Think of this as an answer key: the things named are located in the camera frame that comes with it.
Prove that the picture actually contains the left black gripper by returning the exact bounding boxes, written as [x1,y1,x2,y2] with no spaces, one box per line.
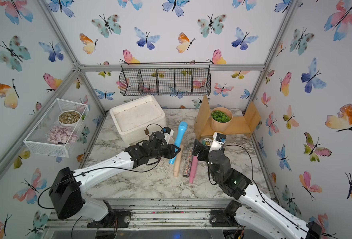
[148,143,181,160]

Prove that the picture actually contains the pink toy microphone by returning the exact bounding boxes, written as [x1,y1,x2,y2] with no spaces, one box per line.
[189,156,198,184]

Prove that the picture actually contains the rhinestone silver microphone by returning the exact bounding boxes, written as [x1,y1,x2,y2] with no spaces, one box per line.
[183,144,194,178]

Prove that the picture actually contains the wooden rolling pin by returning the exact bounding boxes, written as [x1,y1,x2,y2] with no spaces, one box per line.
[173,144,184,178]

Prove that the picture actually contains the blue toy microphone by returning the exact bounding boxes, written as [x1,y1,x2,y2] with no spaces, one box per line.
[168,121,188,165]

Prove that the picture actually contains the white plastic drawer cabinet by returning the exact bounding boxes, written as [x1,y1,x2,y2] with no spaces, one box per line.
[109,95,167,146]

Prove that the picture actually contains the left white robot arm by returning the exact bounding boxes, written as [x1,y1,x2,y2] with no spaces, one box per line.
[49,127,180,229]

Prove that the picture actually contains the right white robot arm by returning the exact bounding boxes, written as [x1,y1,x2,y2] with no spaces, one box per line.
[193,139,322,239]

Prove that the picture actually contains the green label round tin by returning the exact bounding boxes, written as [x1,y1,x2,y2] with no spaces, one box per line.
[200,137,213,147]

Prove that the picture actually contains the peach pot green plant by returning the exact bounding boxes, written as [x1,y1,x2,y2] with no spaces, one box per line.
[210,107,233,132]

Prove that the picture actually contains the wooden shelf stand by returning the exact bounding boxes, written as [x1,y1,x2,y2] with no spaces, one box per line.
[194,96,261,139]

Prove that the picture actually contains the white bowl of seeds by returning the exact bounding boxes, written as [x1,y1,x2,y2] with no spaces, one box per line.
[58,110,81,126]

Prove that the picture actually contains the pink flower petals pile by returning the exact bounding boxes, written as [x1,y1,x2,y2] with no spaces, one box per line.
[47,125,78,145]

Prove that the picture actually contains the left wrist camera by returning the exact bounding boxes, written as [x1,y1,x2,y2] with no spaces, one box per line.
[163,126,174,142]

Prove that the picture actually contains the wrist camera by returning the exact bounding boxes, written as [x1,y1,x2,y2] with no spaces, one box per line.
[163,126,174,142]
[209,132,227,152]

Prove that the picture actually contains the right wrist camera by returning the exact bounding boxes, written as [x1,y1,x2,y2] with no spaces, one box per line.
[209,132,227,152]

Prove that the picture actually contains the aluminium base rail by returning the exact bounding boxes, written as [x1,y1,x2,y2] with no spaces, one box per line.
[44,198,302,239]

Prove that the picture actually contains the black wire wall basket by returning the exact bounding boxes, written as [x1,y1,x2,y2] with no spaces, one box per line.
[117,62,211,99]

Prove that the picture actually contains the white mesh wall basket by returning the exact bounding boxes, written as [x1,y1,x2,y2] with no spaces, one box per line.
[24,98,89,157]

